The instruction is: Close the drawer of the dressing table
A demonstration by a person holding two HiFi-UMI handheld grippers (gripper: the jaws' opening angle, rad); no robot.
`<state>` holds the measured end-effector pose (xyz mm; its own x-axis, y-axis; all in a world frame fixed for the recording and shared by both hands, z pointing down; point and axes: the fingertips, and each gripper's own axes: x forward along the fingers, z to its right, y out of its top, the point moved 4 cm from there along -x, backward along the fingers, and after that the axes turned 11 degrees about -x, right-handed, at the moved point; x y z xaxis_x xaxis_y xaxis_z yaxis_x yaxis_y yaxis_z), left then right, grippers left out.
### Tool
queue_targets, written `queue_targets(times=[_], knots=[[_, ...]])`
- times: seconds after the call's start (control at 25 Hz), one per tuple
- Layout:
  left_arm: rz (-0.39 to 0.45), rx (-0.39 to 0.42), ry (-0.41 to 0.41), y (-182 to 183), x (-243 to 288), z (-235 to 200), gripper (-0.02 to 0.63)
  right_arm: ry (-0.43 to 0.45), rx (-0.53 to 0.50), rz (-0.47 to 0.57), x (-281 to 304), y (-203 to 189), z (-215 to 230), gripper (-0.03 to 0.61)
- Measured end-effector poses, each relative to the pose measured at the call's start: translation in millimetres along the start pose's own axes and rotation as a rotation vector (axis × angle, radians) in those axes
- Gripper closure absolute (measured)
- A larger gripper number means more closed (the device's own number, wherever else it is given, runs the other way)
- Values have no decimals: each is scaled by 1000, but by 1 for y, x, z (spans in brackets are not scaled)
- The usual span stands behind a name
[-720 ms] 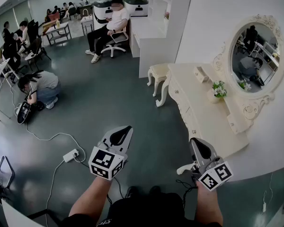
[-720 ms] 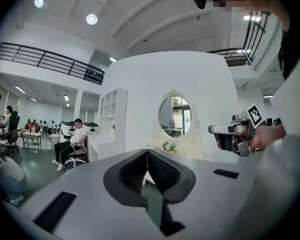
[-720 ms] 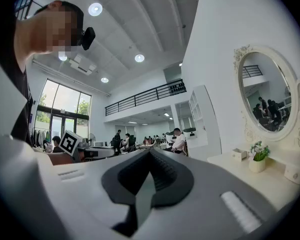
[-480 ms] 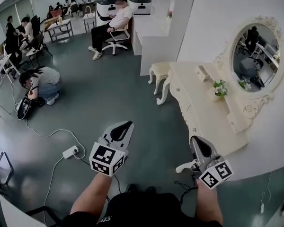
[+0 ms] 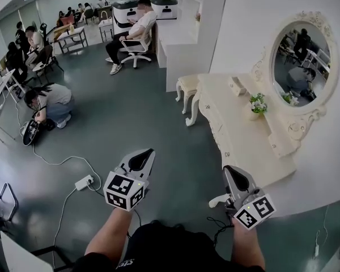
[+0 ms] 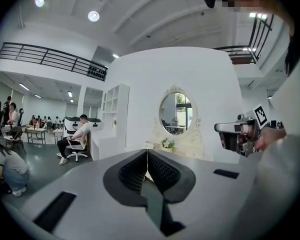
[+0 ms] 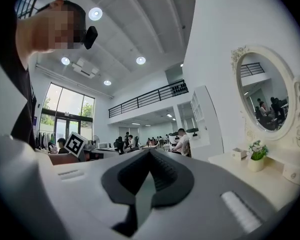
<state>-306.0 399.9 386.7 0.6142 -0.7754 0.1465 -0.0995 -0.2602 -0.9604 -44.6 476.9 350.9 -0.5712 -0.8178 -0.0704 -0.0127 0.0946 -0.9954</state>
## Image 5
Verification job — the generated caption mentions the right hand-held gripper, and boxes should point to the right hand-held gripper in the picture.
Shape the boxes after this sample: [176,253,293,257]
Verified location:
[209,164,277,232]

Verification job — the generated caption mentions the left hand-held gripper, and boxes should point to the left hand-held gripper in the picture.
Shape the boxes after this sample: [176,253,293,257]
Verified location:
[103,148,156,211]

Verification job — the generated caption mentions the white dressing table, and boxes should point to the white dressing table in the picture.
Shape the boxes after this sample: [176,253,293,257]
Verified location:
[185,73,328,189]

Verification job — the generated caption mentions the person's left forearm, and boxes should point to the person's left forearm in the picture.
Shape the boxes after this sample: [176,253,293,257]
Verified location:
[84,207,134,264]

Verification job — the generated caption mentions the person's right forearm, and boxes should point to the person's right forearm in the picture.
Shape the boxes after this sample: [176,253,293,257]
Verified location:
[231,218,266,267]

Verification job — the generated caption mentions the white power strip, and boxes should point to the white power strip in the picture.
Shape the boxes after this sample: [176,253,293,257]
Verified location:
[74,174,95,192]

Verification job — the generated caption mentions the potted white flowers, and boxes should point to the potted white flowers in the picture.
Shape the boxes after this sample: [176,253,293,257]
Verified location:
[248,92,269,121]

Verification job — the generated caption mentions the person's black shirt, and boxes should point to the person's black shirt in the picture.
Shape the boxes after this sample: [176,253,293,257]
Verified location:
[73,220,266,272]

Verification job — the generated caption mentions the cream upholstered stool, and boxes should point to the cream upholstered stool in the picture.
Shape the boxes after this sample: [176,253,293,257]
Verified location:
[175,74,201,115]

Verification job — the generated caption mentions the black round device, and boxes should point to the black round device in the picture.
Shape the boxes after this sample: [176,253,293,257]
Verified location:
[22,118,43,147]

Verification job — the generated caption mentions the white office chair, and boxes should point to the white office chair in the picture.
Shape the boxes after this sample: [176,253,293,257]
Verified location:
[120,19,157,69]

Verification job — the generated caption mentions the white desk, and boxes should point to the white desk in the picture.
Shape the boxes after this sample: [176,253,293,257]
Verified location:
[155,19,201,94]

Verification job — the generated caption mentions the oval cream-framed mirror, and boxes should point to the oval cream-framed mirror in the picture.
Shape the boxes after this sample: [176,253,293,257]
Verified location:
[251,10,339,142]

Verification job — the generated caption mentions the black folding chair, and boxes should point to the black folding chair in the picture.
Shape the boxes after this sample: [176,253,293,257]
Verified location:
[31,43,65,85]

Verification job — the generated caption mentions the white dark-topped robot machine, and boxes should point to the white dark-topped robot machine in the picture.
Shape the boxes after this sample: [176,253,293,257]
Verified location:
[111,0,140,36]
[150,0,179,21]

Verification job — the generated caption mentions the group of seated people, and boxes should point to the group of seated people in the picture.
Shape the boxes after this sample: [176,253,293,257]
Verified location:
[56,0,110,26]

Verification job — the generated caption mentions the white shelving unit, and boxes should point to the white shelving unit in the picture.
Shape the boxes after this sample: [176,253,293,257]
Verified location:
[177,0,231,76]

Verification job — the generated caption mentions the black cable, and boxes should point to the black cable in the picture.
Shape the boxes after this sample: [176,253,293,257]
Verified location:
[206,214,235,248]

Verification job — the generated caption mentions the white charger cable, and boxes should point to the white charger cable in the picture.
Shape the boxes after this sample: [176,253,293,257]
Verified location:
[313,205,330,260]

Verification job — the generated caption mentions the metal chair frame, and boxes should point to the metal chair frame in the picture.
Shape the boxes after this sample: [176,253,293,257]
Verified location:
[0,181,20,223]

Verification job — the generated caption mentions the metal frame table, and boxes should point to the metal frame table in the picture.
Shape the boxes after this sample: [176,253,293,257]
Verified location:
[53,25,89,55]

